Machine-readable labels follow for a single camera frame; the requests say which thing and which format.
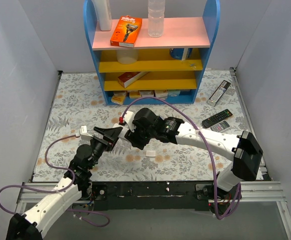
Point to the white grey AC remote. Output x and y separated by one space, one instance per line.
220 127

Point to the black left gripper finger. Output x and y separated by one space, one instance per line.
103 131
113 136

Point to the blue and yellow shelf unit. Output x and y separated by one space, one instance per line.
164 72

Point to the cream sponge pack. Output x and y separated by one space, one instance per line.
161 94

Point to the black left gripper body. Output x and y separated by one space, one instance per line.
108 144

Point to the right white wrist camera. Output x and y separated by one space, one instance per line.
126 119

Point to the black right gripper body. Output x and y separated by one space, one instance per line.
126 132

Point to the yellow sponge pack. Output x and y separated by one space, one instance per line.
119 97

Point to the clear plastic bottle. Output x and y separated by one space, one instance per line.
156 15

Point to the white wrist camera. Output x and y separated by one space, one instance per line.
83 133
126 119

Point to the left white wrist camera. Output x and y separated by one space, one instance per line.
83 133

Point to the white battery cover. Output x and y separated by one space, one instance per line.
150 153

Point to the orange razor box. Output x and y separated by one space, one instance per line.
126 32

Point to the black silver toothpaste box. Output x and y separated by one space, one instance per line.
218 93

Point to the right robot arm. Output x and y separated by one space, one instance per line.
242 150

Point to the white bottle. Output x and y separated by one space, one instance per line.
104 14

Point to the metal corner rail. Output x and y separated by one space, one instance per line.
233 74

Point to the white sponge pack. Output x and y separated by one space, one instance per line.
146 93

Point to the green sponge pack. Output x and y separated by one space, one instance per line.
174 93

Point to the black base bar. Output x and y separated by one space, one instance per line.
150 195

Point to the red and silver long box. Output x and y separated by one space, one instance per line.
128 78

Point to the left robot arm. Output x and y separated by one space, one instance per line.
73 186

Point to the white translucent cup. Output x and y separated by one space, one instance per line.
127 56

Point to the black TV remote control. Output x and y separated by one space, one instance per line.
217 118

